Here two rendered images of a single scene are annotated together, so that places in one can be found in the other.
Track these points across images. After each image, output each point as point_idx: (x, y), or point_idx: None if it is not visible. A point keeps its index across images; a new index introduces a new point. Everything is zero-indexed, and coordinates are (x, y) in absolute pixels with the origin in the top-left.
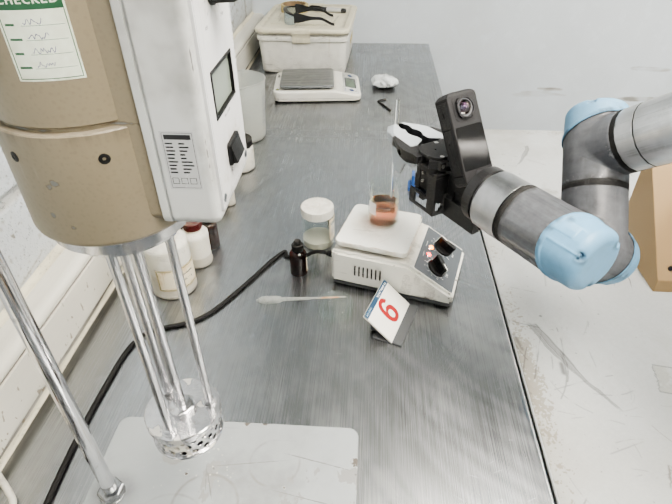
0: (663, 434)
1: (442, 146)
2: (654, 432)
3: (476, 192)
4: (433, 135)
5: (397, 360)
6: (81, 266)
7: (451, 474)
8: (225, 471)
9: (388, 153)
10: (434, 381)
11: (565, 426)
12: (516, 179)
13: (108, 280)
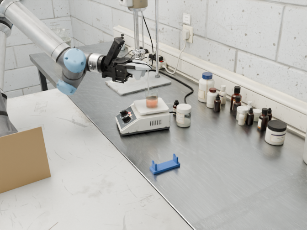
0: (44, 116)
1: (123, 60)
2: (47, 116)
3: None
4: (130, 63)
5: (122, 107)
6: (214, 72)
7: (96, 97)
8: (141, 83)
9: (219, 185)
10: (109, 107)
11: (71, 110)
12: (95, 54)
13: (219, 89)
